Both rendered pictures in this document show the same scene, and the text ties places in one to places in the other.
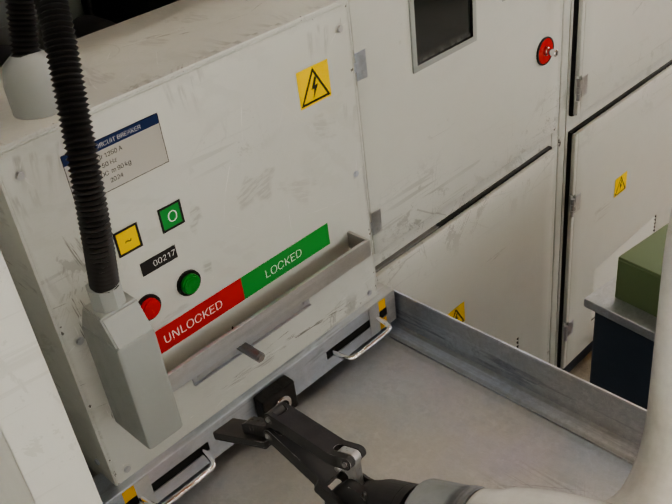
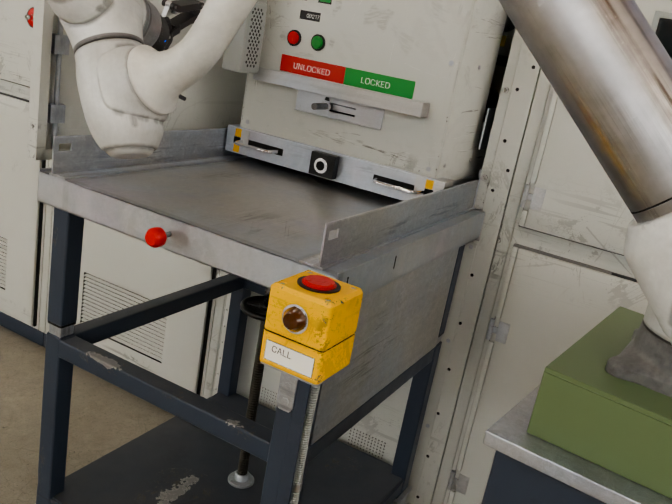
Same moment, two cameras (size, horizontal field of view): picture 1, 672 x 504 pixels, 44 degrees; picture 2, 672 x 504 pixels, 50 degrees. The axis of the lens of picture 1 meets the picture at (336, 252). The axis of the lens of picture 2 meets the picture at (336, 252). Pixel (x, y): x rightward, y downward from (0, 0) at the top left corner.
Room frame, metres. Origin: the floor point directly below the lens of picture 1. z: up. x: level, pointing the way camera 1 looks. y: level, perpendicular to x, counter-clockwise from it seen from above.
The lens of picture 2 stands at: (0.34, -1.32, 1.18)
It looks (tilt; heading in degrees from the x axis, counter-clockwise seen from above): 17 degrees down; 67
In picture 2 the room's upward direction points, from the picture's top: 10 degrees clockwise
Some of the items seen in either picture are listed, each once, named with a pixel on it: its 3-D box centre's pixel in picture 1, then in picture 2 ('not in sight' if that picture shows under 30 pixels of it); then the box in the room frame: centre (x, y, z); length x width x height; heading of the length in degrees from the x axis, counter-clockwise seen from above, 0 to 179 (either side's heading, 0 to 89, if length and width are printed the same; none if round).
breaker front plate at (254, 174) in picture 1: (235, 249); (349, 44); (0.89, 0.12, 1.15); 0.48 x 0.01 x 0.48; 131
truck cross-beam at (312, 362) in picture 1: (259, 390); (332, 164); (0.90, 0.14, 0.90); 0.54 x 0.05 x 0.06; 131
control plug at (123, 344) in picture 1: (129, 365); (246, 29); (0.70, 0.24, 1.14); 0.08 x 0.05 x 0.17; 41
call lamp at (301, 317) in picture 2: not in sight; (292, 320); (0.59, -0.64, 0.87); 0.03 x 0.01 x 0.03; 131
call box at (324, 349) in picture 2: not in sight; (311, 325); (0.62, -0.61, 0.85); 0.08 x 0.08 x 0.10; 41
